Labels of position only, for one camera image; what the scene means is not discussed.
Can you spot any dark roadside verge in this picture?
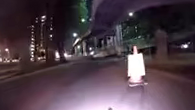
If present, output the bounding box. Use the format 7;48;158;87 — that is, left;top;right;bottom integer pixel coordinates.
144;49;195;92

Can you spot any traffic cone with reflective band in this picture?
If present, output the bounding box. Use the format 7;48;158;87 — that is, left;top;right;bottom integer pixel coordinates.
124;44;149;89

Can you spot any lit high-rise building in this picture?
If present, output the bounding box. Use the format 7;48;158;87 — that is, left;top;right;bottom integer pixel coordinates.
25;13;59;62

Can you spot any tree with green foliage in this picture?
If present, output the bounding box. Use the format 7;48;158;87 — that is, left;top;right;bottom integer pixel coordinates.
51;0;94;64

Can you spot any raised pavement strip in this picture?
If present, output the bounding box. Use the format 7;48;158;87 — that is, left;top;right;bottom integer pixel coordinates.
0;56;75;84

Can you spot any elevated concrete overpass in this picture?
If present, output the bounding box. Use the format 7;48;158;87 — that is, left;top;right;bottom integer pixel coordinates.
68;0;195;61

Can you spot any tree trunk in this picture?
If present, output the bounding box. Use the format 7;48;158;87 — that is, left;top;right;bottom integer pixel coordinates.
13;15;35;72

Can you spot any grey asphalt road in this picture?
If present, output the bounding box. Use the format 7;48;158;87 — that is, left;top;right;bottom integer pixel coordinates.
0;48;195;110

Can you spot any concrete pillar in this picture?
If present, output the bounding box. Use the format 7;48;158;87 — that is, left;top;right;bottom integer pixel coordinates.
153;28;171;61

